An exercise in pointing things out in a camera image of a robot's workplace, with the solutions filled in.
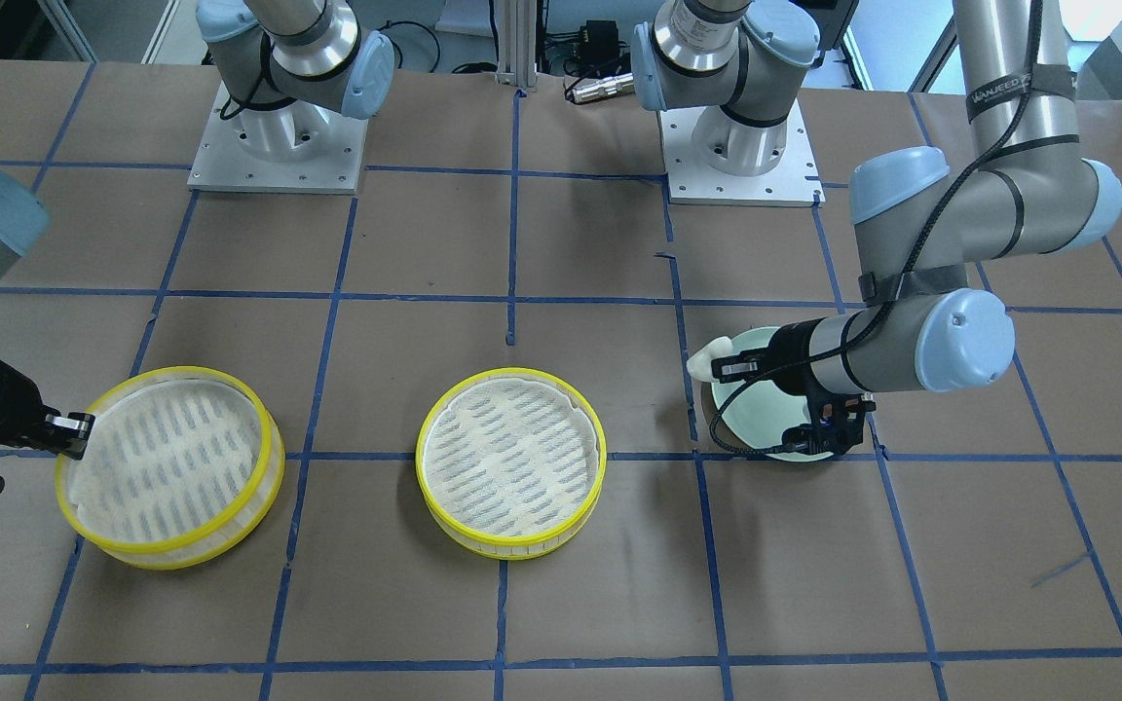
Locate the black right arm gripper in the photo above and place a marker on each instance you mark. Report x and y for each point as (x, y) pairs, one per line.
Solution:
(2, 407)

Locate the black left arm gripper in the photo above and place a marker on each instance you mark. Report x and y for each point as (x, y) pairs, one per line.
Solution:
(787, 350)

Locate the white round bun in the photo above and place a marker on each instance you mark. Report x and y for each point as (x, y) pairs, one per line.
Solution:
(700, 363)

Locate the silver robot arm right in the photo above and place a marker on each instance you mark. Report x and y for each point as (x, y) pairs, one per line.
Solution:
(273, 55)

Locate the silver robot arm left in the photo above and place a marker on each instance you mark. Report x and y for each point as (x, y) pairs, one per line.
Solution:
(918, 225)

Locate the yellow steamer basket with cloth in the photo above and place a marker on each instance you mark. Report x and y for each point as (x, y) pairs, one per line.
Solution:
(511, 463)

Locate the light green plate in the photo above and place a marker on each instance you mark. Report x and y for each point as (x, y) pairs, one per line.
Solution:
(759, 416)

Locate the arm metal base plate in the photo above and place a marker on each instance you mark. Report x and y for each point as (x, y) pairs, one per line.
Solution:
(299, 149)
(741, 161)

